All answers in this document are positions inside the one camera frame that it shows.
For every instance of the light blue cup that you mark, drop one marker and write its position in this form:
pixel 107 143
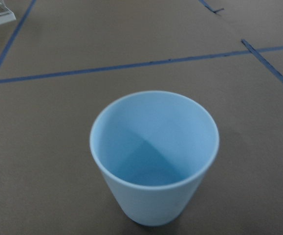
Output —
pixel 153 149

